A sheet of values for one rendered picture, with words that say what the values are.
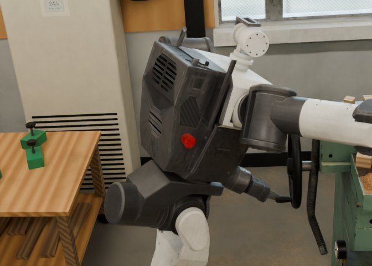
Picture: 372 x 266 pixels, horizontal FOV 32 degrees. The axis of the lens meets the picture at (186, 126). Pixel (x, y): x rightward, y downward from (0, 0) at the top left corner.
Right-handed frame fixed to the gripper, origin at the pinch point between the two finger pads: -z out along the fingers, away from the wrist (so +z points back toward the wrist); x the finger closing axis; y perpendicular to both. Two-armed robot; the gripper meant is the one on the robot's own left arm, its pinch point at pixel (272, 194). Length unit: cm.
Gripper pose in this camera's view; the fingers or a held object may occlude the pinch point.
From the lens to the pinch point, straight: 227.6
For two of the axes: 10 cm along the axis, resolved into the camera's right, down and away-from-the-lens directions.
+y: 4.3, -8.8, -1.8
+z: -9.0, -4.1, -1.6
